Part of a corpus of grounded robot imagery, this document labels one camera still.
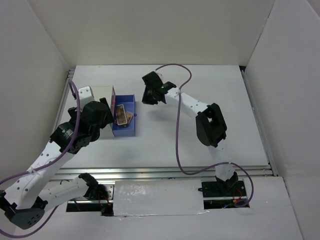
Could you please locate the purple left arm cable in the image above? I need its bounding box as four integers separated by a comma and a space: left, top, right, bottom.
0, 80, 81, 238

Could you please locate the pink drawer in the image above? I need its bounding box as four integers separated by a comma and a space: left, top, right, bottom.
110, 87, 116, 114

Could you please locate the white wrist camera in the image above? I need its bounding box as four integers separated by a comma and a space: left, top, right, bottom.
78, 86, 95, 106
155, 72, 164, 82

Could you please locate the square blush palette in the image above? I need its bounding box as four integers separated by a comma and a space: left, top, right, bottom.
125, 111, 134, 124

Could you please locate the long brown eyeshadow palette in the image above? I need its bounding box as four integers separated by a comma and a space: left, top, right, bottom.
115, 104, 128, 126

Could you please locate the aluminium frame rail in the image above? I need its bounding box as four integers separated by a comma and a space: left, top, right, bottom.
51, 165, 274, 181

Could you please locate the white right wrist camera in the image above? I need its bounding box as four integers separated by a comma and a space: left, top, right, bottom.
155, 72, 164, 82

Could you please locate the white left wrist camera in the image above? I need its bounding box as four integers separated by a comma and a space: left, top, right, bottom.
78, 86, 95, 106

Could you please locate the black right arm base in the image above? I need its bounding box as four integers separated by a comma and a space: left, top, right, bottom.
198, 180, 247, 198

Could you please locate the purple blue drawer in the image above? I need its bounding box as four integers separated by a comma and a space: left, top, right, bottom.
112, 94, 137, 137

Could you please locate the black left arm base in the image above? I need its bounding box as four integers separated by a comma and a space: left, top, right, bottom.
66, 184, 115, 217

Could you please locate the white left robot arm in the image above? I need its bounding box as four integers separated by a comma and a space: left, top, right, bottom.
0, 98, 114, 230

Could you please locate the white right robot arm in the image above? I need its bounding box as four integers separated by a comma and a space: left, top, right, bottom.
142, 71, 239, 196

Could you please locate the white drawer cabinet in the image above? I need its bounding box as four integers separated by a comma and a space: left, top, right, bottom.
78, 85, 116, 142

